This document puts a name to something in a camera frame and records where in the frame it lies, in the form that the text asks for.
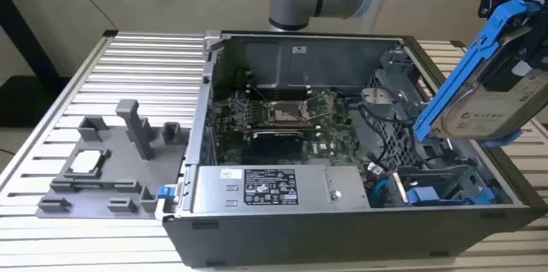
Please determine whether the hard disk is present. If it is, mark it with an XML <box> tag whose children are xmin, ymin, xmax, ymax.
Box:
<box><xmin>413</xmin><ymin>0</ymin><xmax>548</xmax><ymax>149</ymax></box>

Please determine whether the empty blue disk carrier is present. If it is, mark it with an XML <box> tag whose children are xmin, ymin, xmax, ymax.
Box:
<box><xmin>403</xmin><ymin>187</ymin><xmax>495</xmax><ymax>207</ymax></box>

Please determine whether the grey perforated metal drive cage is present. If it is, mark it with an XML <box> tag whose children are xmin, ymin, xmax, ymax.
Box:
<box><xmin>346</xmin><ymin>46</ymin><xmax>435</xmax><ymax>170</ymax></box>

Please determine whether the green motherboard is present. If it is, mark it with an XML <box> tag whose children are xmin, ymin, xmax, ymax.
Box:
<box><xmin>211</xmin><ymin>89</ymin><xmax>373</xmax><ymax>167</ymax></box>

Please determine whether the CPU socket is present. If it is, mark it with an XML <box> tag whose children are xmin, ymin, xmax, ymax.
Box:
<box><xmin>263</xmin><ymin>100</ymin><xmax>309</xmax><ymax>124</ymax></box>

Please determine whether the thin metal locking lever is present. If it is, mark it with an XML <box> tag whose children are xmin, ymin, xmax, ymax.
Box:
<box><xmin>249</xmin><ymin>83</ymin><xmax>270</xmax><ymax>105</ymax></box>

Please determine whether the black graphics card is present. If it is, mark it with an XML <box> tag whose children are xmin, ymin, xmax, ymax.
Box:
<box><xmin>241</xmin><ymin>128</ymin><xmax>322</xmax><ymax>166</ymax></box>

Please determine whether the black open PC case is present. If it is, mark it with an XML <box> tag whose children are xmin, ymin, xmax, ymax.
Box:
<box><xmin>159</xmin><ymin>30</ymin><xmax>548</xmax><ymax>269</ymax></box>

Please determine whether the silver power supply unit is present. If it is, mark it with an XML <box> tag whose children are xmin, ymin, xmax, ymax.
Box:
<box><xmin>190</xmin><ymin>165</ymin><xmax>371</xmax><ymax>215</ymax></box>

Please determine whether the blue case latch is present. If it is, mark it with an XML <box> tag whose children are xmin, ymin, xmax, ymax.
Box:
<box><xmin>157</xmin><ymin>184</ymin><xmax>177</xmax><ymax>201</ymax></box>

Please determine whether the grey plastic parts rack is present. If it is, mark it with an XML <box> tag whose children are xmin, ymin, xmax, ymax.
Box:
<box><xmin>35</xmin><ymin>98</ymin><xmax>191</xmax><ymax>220</ymax></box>

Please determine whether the silver CPU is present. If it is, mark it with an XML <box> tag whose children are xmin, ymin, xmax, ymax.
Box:
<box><xmin>70</xmin><ymin>151</ymin><xmax>103</xmax><ymax>173</ymax></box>

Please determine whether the black floor base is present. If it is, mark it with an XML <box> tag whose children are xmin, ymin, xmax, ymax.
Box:
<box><xmin>0</xmin><ymin>75</ymin><xmax>65</xmax><ymax>129</ymax></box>

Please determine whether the metal socket cover frame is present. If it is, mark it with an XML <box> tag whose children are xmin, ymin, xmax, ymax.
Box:
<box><xmin>297</xmin><ymin>90</ymin><xmax>339</xmax><ymax>121</ymax></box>

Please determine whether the blue flat data wire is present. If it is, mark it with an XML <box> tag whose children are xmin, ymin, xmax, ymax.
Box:
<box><xmin>369</xmin><ymin>177</ymin><xmax>389</xmax><ymax>208</ymax></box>

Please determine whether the black desk frame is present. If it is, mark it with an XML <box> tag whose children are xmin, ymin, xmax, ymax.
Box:
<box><xmin>0</xmin><ymin>0</ymin><xmax>61</xmax><ymax>84</ymax></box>

